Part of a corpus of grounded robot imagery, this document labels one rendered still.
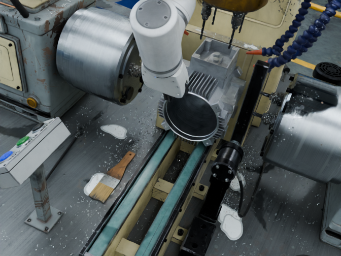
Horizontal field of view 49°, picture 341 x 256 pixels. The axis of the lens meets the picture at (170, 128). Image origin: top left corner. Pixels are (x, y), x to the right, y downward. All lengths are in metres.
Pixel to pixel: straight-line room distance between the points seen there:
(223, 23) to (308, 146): 0.48
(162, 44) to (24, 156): 0.35
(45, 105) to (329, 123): 0.80
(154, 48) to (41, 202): 0.48
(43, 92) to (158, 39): 0.60
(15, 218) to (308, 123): 0.76
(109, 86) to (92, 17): 0.19
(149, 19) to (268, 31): 0.58
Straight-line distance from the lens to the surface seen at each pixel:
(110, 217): 0.89
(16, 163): 0.78
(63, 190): 1.08
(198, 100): 1.16
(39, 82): 1.17
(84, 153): 1.17
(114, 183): 1.08
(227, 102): 0.97
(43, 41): 1.08
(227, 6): 0.87
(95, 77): 1.03
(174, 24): 0.66
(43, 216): 1.00
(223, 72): 0.98
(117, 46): 1.00
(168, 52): 0.70
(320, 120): 0.92
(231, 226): 1.06
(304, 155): 0.94
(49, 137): 0.83
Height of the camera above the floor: 1.65
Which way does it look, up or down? 42 degrees down
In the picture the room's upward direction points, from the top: 10 degrees clockwise
